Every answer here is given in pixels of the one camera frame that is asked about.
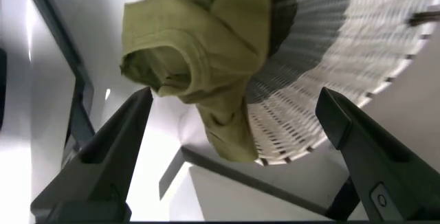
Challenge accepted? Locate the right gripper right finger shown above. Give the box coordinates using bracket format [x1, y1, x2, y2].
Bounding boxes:
[315, 86, 440, 223]

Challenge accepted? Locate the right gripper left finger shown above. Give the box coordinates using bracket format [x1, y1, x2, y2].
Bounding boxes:
[30, 86, 154, 223]

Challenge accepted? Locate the green short-sleeved shirt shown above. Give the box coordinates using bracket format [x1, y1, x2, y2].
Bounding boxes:
[119, 0, 272, 164]

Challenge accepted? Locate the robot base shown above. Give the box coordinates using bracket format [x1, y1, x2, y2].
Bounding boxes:
[0, 0, 362, 223]

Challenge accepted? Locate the white laundry basket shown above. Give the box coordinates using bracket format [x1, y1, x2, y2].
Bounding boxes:
[244, 0, 440, 167]

